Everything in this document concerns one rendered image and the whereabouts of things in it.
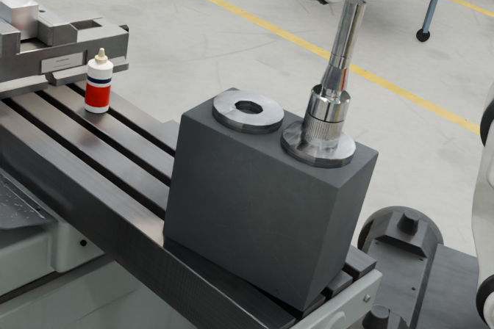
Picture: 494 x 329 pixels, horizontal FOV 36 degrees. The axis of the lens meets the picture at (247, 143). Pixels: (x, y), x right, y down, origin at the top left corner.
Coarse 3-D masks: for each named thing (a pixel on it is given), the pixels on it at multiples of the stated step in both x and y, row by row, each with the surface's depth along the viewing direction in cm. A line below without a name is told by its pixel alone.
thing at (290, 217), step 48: (240, 96) 97; (192, 144) 94; (240, 144) 90; (288, 144) 89; (192, 192) 96; (240, 192) 92; (288, 192) 88; (336, 192) 85; (192, 240) 99; (240, 240) 95; (288, 240) 91; (336, 240) 93; (288, 288) 94
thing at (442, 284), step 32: (384, 224) 169; (416, 224) 165; (384, 256) 161; (416, 256) 163; (448, 256) 169; (384, 288) 152; (416, 288) 154; (448, 288) 159; (384, 320) 135; (416, 320) 147; (448, 320) 150; (480, 320) 152
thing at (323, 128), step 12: (312, 108) 87; (324, 108) 86; (312, 120) 88; (324, 120) 87; (336, 120) 87; (300, 132) 91; (312, 132) 88; (324, 132) 88; (336, 132) 88; (312, 144) 89; (324, 144) 89; (336, 144) 90
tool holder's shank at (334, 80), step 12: (348, 0) 82; (360, 0) 83; (348, 12) 82; (360, 12) 82; (348, 24) 83; (360, 24) 83; (336, 36) 84; (348, 36) 83; (336, 48) 84; (348, 48) 84; (336, 60) 85; (348, 60) 85; (324, 72) 86; (336, 72) 85; (324, 84) 86; (336, 84) 86; (336, 96) 87
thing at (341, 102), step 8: (312, 88) 88; (320, 88) 88; (312, 96) 87; (320, 96) 86; (328, 96) 87; (344, 96) 87; (320, 104) 86; (328, 104) 86; (336, 104) 86; (344, 104) 87
